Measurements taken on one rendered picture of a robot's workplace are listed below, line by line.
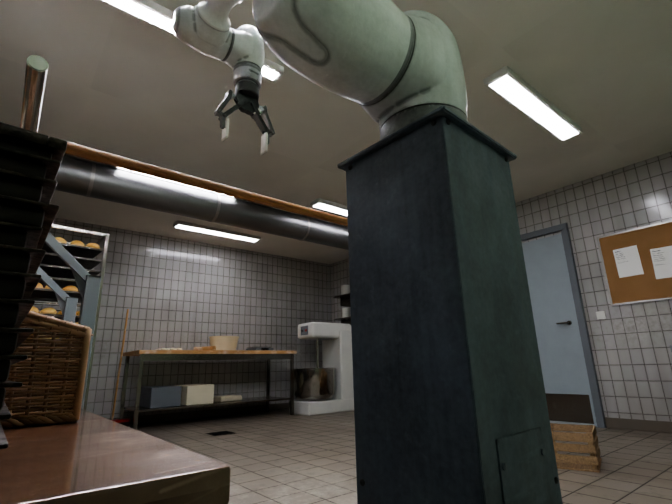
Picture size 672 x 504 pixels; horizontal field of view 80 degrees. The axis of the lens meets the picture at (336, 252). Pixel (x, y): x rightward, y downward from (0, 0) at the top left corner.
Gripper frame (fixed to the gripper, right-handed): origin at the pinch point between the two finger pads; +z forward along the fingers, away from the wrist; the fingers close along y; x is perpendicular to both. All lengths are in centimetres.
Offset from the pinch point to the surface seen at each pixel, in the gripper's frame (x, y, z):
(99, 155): 7.4, -36.9, 13.4
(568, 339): 61, 433, 53
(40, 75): -24, -53, 17
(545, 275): 75, 435, -20
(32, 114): -10, -52, 17
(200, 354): 412, 175, 59
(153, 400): 425, 125, 111
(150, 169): 6.7, -24.7, 13.8
